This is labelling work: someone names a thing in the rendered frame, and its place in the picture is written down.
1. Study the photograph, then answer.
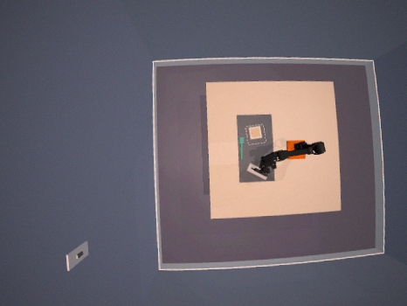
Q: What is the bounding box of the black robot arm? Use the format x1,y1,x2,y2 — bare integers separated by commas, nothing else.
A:
264,141,326,170

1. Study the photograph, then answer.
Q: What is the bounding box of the cream square tile with dark square center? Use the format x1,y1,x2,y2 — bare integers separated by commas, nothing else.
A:
249,126,262,139

